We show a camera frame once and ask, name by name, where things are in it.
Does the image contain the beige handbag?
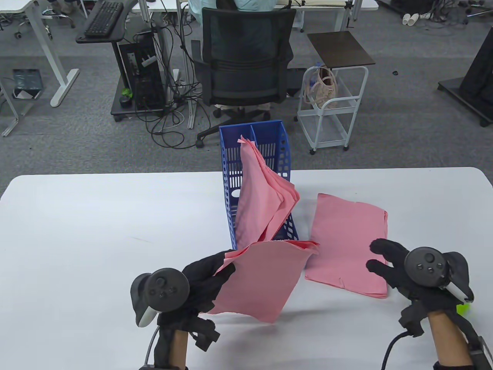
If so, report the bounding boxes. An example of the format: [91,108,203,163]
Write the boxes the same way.
[304,66,339,108]

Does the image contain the black floor stand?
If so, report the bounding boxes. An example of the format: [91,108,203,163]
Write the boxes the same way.
[438,27,493,127]

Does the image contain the person's left forearm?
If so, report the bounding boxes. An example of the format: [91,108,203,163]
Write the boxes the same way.
[154,328,189,368]

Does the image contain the person's right forearm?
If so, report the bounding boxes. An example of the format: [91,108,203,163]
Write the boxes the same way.
[428,310,478,370]

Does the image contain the pink paper stack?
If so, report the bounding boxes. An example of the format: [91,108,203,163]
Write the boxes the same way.
[304,193,389,299]
[208,240,319,323]
[235,135,284,251]
[246,139,301,242]

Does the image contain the black handheld controller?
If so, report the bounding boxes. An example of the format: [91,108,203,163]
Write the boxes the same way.
[130,268,191,328]
[404,247,475,304]

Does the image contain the white rolling cart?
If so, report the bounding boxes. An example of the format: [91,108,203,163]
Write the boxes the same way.
[297,66,369,155]

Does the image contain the dark teal floor box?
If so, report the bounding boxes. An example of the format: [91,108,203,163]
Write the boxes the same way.
[12,69,44,99]

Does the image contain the black mesh office chair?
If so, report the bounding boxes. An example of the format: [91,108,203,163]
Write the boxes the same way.
[191,8,297,149]

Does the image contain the person's left hand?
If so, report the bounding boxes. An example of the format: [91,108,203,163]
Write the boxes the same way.
[157,250,236,332]

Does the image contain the black glove cable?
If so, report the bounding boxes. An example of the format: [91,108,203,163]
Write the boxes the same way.
[381,331,411,370]

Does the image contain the white desk frame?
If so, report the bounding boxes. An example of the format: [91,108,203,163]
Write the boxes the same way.
[0,77,19,137]

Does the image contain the person's right hand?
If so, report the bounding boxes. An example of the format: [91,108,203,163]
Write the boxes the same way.
[366,238,466,313]

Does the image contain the black computer cart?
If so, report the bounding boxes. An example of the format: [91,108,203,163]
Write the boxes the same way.
[76,0,172,122]

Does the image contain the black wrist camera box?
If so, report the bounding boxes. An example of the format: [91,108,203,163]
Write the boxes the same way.
[468,335,493,370]

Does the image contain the black cable tangle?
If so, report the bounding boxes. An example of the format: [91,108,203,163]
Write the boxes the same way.
[133,15,212,149]

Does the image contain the grey braided cable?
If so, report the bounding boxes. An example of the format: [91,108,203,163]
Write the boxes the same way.
[143,326,160,367]

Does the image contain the blue plastic file holder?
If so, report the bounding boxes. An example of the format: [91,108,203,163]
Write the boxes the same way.
[219,120,300,250]

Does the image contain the black keyboard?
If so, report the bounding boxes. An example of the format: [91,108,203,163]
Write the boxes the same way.
[84,1,124,38]

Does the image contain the black computer tower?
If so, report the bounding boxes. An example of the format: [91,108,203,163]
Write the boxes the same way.
[117,37,167,110]

